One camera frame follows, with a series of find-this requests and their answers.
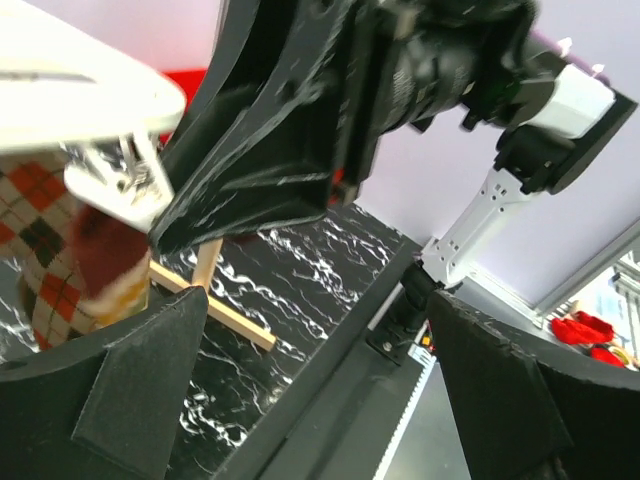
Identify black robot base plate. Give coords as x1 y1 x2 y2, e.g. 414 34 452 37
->
216 241 435 479

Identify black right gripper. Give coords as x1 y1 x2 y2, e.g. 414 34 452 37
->
149 1 387 254

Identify red items in background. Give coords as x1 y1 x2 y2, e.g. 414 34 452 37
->
550 310 639 372

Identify red plastic bin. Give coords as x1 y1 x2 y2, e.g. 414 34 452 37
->
163 68 207 113

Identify brown orange striped sock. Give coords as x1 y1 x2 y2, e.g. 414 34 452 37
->
69 205 151 327

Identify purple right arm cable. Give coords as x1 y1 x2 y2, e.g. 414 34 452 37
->
527 27 614 89

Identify beige argyle sock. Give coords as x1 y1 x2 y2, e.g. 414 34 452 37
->
1 152 97 350

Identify wooden clothes rack frame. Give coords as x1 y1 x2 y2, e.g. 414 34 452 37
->
150 239 276 351

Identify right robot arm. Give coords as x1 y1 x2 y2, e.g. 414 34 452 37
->
149 1 636 356

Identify white plastic clip hanger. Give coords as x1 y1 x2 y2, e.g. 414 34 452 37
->
1 1 186 232

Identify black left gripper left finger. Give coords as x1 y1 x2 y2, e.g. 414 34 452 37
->
1 287 207 479

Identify black marble pattern mat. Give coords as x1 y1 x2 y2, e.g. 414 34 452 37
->
1 206 409 479

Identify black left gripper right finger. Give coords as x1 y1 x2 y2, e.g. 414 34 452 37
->
427 292 639 479

